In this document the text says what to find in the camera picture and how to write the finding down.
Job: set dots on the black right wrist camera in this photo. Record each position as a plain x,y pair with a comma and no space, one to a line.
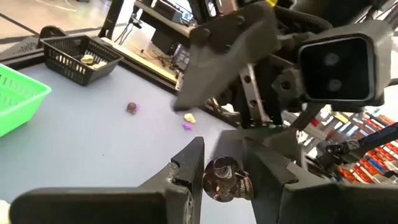
337,70

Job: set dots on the yellow tag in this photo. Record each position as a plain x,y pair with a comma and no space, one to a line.
270,2

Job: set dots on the black plastic basket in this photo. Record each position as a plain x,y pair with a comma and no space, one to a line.
71,71

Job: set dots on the dark skull decoration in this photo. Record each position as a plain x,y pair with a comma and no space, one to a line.
132,108
227,180

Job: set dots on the green plastic basket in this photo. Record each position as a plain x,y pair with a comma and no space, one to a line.
18,105

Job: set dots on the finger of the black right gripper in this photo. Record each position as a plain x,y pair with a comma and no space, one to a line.
224,53
264,135

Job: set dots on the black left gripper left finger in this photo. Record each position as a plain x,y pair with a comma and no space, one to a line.
109,205

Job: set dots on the red parts bin rack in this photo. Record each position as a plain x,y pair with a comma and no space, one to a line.
373,161

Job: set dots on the small screen device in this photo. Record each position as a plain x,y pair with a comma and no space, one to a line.
168,9

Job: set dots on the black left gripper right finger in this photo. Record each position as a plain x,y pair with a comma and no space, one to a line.
326,205

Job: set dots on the grey desk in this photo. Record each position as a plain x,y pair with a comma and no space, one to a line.
168,26

